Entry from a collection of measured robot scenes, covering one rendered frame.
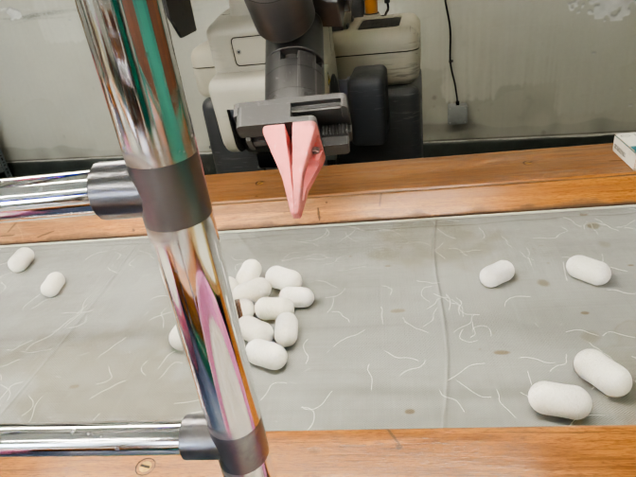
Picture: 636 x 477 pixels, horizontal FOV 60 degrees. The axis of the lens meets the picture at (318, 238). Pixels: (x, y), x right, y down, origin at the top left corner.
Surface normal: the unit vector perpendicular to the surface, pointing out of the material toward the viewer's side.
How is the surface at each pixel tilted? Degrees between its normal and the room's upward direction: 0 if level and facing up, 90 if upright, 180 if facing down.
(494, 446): 0
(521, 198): 45
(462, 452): 0
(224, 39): 98
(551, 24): 90
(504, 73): 90
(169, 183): 90
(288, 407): 0
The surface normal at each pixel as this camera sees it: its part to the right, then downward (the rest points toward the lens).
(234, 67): -0.15, 0.62
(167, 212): 0.07, 0.49
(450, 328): -0.11, -0.86
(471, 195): -0.14, -0.25
